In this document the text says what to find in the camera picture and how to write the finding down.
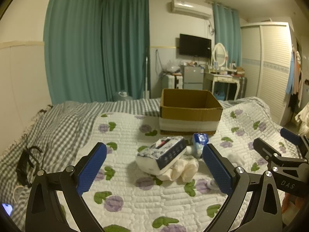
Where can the small blue tissue pack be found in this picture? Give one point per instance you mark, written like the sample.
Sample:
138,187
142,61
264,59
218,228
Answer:
199,141

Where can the clear water jug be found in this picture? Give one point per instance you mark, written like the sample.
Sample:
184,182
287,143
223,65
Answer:
123,96

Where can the cream white socks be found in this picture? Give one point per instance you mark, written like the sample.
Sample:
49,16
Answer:
185,169

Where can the brown cardboard box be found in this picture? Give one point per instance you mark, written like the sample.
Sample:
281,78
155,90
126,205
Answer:
185,112

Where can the large teal curtain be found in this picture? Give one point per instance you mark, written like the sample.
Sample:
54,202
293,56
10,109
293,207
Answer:
95,49

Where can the small grey refrigerator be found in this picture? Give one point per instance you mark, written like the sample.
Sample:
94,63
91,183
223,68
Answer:
192,77

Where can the hanging clothes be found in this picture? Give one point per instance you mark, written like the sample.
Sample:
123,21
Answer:
294,87

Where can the white flat mop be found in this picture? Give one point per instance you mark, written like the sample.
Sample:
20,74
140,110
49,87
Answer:
145,83

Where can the black wall television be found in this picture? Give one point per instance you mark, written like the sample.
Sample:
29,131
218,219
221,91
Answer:
195,46

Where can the white oval vanity mirror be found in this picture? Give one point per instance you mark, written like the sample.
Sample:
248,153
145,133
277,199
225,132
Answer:
219,56

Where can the white suitcase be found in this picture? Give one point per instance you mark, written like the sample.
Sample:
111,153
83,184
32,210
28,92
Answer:
172,81

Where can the white dressing table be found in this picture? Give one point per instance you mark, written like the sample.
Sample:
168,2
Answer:
211,79

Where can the large tissue paper pack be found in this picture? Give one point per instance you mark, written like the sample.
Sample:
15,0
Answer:
162,155

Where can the grey checked bed sheet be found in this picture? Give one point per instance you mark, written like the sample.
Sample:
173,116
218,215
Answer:
55,135

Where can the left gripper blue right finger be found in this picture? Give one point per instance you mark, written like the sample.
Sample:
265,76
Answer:
263,212

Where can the white louvred wardrobe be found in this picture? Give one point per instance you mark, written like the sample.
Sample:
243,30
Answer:
265,57

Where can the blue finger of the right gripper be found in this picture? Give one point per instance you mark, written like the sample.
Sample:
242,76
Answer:
290,136
266,151

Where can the teal curtain by wardrobe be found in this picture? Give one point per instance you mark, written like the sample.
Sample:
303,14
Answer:
227,31

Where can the white air conditioner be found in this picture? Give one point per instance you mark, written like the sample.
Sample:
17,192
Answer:
191,9

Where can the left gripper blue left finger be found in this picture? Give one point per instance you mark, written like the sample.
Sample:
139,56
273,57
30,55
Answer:
44,212

